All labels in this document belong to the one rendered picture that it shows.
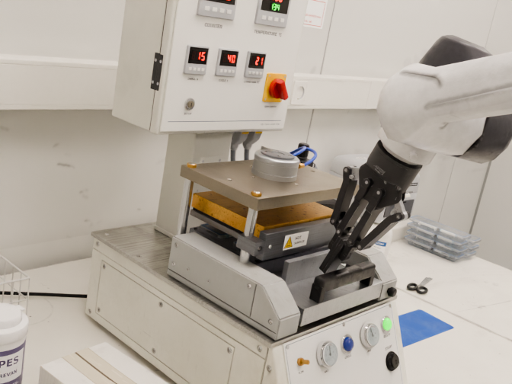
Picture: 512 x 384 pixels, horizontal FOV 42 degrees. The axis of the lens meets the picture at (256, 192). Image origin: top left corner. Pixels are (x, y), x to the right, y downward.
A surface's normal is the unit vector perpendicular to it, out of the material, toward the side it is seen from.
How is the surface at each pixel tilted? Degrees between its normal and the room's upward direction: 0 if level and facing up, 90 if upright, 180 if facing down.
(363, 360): 65
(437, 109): 99
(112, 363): 1
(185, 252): 90
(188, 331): 90
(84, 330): 0
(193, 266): 90
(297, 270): 90
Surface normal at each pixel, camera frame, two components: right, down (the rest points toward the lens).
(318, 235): 0.72, 0.31
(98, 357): 0.19, -0.94
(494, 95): -0.78, 0.18
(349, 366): 0.73, -0.11
